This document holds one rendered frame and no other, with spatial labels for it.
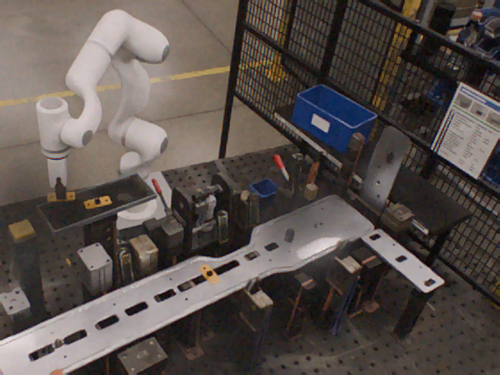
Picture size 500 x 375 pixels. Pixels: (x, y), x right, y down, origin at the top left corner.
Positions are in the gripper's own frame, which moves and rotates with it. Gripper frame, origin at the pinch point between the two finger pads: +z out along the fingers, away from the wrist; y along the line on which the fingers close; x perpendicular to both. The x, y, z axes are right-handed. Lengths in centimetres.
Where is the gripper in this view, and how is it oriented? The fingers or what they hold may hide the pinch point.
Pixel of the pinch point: (61, 191)
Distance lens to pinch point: 183.5
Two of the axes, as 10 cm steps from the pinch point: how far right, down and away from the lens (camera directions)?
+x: 9.9, -0.6, 1.6
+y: 1.6, 6.7, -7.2
